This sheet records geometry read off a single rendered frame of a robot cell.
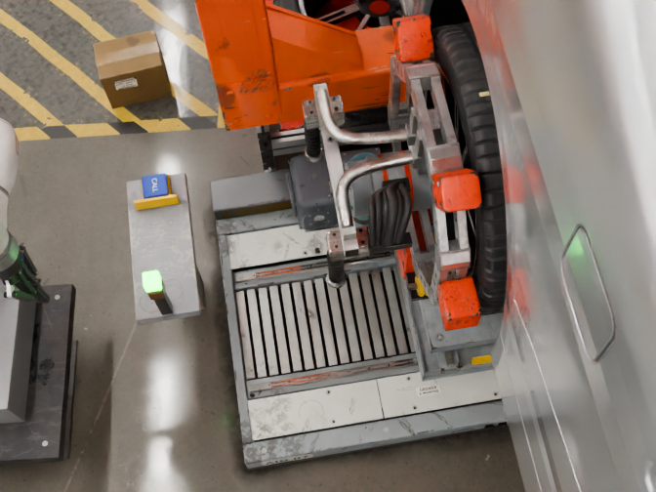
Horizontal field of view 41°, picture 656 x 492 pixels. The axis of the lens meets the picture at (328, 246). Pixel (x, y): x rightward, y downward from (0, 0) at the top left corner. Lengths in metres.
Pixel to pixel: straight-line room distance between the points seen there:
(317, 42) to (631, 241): 1.39
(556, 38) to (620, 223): 0.29
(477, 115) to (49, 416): 1.42
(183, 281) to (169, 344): 0.47
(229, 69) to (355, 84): 0.35
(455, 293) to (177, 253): 0.87
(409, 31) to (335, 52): 0.47
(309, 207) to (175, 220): 0.38
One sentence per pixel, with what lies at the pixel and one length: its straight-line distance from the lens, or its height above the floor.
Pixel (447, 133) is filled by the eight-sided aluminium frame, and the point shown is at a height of 1.12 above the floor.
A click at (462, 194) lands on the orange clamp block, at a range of 1.68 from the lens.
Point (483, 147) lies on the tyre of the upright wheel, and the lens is 1.73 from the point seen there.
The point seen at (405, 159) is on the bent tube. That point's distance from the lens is 1.87.
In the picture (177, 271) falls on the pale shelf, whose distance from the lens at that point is 2.41.
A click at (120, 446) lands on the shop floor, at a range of 2.76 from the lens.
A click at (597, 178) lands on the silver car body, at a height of 1.61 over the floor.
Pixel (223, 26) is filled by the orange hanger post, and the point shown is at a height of 0.96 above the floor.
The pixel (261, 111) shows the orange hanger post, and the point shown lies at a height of 0.60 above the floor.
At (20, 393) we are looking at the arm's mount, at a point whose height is 0.35.
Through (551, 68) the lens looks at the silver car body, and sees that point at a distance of 1.29.
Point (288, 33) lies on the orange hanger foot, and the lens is 2.31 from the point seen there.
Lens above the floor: 2.60
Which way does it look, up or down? 64 degrees down
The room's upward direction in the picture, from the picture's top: 4 degrees counter-clockwise
